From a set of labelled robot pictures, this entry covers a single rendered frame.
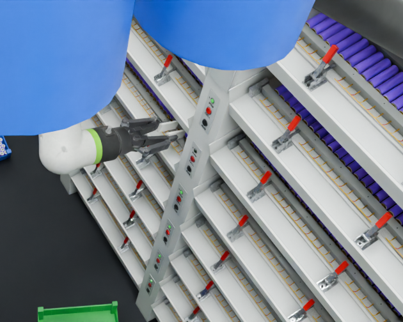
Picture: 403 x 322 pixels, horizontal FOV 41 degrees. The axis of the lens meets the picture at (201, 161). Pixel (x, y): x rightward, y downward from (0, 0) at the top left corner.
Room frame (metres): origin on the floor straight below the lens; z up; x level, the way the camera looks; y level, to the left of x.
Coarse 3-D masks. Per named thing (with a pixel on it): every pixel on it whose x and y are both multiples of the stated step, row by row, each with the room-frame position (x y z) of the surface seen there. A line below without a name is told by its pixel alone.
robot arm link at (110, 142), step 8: (96, 128) 0.89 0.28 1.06; (104, 128) 0.90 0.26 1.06; (112, 128) 0.91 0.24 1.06; (104, 136) 0.88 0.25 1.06; (112, 136) 0.89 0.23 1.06; (104, 144) 0.86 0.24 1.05; (112, 144) 0.87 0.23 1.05; (104, 152) 0.85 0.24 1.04; (112, 152) 0.86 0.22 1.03; (104, 160) 0.85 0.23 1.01
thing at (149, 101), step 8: (128, 72) 1.28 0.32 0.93; (136, 80) 1.25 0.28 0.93; (136, 88) 1.23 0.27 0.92; (136, 96) 1.21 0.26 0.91; (144, 96) 1.20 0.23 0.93; (152, 104) 1.18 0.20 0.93; (152, 112) 1.16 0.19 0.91; (160, 112) 1.15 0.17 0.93; (160, 120) 1.14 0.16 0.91; (168, 120) 1.13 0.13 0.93; (184, 144) 1.06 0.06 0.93
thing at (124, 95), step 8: (120, 88) 1.23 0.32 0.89; (128, 88) 1.24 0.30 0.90; (144, 88) 1.25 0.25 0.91; (120, 96) 1.20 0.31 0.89; (128, 96) 1.21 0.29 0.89; (128, 104) 1.18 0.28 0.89; (136, 104) 1.19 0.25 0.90; (144, 104) 1.19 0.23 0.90; (128, 112) 1.19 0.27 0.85; (136, 112) 1.16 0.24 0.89; (144, 112) 1.16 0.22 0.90; (176, 120) 1.16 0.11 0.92; (176, 128) 1.13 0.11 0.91; (160, 152) 1.05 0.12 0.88; (168, 152) 1.05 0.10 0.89; (176, 152) 1.05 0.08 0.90; (168, 160) 1.02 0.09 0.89; (176, 160) 1.03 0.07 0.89; (176, 168) 0.99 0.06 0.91
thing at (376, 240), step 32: (256, 96) 0.96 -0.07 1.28; (288, 96) 0.96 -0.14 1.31; (256, 128) 0.88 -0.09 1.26; (288, 128) 0.84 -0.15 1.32; (320, 128) 0.89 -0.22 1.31; (288, 160) 0.81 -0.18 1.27; (320, 160) 0.83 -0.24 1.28; (352, 160) 0.83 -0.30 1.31; (320, 192) 0.75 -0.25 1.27; (352, 192) 0.77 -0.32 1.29; (384, 192) 0.77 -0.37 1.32; (352, 224) 0.70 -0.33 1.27; (384, 224) 0.70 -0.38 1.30; (352, 256) 0.66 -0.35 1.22; (384, 256) 0.65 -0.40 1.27; (384, 288) 0.60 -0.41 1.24
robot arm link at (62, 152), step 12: (48, 132) 0.79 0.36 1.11; (60, 132) 0.80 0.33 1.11; (72, 132) 0.81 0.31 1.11; (84, 132) 0.86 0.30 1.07; (96, 132) 0.88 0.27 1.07; (48, 144) 0.77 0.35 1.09; (60, 144) 0.78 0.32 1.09; (72, 144) 0.80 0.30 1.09; (84, 144) 0.82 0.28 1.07; (96, 144) 0.84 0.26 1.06; (48, 156) 0.76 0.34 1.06; (60, 156) 0.77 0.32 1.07; (72, 156) 0.78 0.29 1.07; (84, 156) 0.80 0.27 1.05; (96, 156) 0.83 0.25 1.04; (48, 168) 0.75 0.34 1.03; (60, 168) 0.75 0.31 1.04; (72, 168) 0.77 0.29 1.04
